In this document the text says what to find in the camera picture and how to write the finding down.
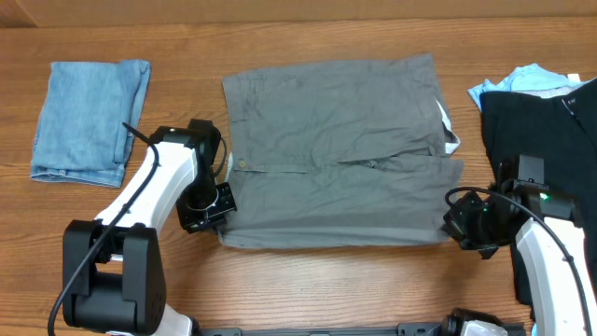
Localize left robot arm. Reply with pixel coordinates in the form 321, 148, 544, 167
48, 119, 237, 335

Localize folded blue denim jeans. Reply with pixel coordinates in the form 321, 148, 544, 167
30, 60, 151, 188

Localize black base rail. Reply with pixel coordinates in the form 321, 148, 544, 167
195, 307, 526, 336

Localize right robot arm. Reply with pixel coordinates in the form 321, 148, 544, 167
442, 179, 596, 335

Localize grey shorts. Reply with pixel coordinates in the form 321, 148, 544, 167
218, 53, 463, 249

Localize black garment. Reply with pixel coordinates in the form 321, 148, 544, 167
479, 79, 596, 283

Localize light blue garment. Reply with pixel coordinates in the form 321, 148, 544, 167
467, 63, 587, 110

